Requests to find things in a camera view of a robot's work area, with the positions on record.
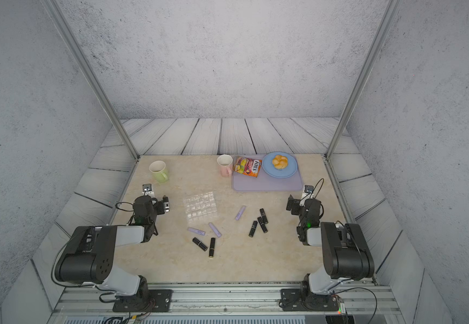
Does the clear acrylic lipstick organizer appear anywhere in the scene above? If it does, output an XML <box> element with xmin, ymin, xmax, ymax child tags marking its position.
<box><xmin>183</xmin><ymin>192</ymin><xmax>218</xmax><ymax>221</ymax></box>

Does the lavender lipstick tube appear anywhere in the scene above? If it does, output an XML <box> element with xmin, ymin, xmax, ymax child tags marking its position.
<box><xmin>235</xmin><ymin>205</ymin><xmax>246</xmax><ymax>221</ymax></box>
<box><xmin>187</xmin><ymin>227</ymin><xmax>206</xmax><ymax>236</ymax></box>
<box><xmin>208</xmin><ymin>222</ymin><xmax>222</xmax><ymax>238</ymax></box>

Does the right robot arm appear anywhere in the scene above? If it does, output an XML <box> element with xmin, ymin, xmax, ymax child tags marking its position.
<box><xmin>279</xmin><ymin>196</ymin><xmax>375</xmax><ymax>313</ymax></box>

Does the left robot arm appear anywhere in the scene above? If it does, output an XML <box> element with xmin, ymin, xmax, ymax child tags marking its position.
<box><xmin>51</xmin><ymin>194</ymin><xmax>172</xmax><ymax>315</ymax></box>

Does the lavender tray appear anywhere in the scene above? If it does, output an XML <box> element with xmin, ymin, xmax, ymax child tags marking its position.
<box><xmin>232</xmin><ymin>152</ymin><xmax>304</xmax><ymax>193</ymax></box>

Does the green mug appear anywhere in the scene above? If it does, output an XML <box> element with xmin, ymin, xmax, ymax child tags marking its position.
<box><xmin>149</xmin><ymin>160</ymin><xmax>169</xmax><ymax>184</ymax></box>

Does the blue plate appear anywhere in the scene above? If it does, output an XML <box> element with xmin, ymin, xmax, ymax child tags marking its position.
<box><xmin>262</xmin><ymin>152</ymin><xmax>299</xmax><ymax>179</ymax></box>

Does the bread roll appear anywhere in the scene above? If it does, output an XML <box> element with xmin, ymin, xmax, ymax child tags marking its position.
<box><xmin>272</xmin><ymin>155</ymin><xmax>288</xmax><ymax>170</ymax></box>

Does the colourful snack bag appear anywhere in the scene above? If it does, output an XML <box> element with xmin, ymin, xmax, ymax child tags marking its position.
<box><xmin>233</xmin><ymin>156</ymin><xmax>262</xmax><ymax>178</ymax></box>

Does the pink mug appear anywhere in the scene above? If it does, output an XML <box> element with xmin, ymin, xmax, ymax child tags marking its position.
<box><xmin>217</xmin><ymin>155</ymin><xmax>233</xmax><ymax>178</ymax></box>

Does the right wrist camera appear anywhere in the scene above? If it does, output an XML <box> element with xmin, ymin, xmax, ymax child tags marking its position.
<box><xmin>301</xmin><ymin>185</ymin><xmax>315</xmax><ymax>199</ymax></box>

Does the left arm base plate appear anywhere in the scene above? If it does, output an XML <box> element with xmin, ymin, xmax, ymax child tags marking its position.
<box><xmin>112</xmin><ymin>289</ymin><xmax>173</xmax><ymax>313</ymax></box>

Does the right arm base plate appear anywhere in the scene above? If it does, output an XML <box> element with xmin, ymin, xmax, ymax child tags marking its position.
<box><xmin>278</xmin><ymin>289</ymin><xmax>340</xmax><ymax>312</ymax></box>

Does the aluminium rail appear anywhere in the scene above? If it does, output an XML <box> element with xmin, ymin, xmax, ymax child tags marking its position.
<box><xmin>47</xmin><ymin>282</ymin><xmax>405</xmax><ymax>324</ymax></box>

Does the right frame post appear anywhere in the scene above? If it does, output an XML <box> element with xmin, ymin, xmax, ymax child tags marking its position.
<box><xmin>325</xmin><ymin>0</ymin><xmax>402</xmax><ymax>161</ymax></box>

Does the frame post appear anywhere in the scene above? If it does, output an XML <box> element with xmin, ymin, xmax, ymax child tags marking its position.
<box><xmin>325</xmin><ymin>0</ymin><xmax>402</xmax><ymax>161</ymax></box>
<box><xmin>41</xmin><ymin>0</ymin><xmax>141</xmax><ymax>161</ymax></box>

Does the left frame post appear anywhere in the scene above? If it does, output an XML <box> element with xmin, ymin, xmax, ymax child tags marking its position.
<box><xmin>41</xmin><ymin>0</ymin><xmax>141</xmax><ymax>161</ymax></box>

